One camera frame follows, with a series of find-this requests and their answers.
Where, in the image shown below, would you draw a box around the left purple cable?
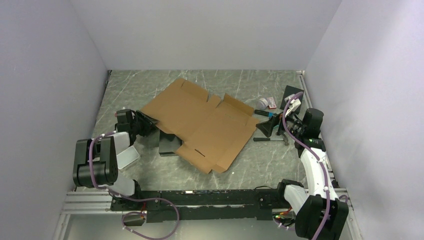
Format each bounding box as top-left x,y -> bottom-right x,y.
86,131 -> 181,240

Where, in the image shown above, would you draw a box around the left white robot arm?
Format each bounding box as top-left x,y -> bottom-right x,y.
72,108 -> 159,210

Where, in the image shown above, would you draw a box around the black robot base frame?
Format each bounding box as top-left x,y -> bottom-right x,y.
110,188 -> 290,223

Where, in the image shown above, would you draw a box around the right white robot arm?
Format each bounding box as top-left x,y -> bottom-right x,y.
253,108 -> 349,240

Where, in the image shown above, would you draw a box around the black square box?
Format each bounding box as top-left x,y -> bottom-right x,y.
280,85 -> 305,115

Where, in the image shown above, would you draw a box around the black rectangular block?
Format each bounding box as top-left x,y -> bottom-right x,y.
158,131 -> 183,157

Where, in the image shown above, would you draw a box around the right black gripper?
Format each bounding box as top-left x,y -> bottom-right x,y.
256,107 -> 305,138

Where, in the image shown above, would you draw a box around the small red white card box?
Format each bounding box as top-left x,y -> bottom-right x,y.
267,97 -> 277,110

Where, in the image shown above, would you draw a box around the black handled claw hammer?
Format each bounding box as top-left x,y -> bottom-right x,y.
253,133 -> 289,146

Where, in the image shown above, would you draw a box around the black blue marker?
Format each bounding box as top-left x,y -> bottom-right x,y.
254,109 -> 274,118

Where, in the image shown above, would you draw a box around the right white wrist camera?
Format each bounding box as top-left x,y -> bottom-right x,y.
284,94 -> 301,117

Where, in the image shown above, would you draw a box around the brown cardboard box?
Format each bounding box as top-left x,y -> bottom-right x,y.
140,78 -> 260,174

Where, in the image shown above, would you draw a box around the silver metal tin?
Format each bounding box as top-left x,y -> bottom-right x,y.
116,145 -> 140,170

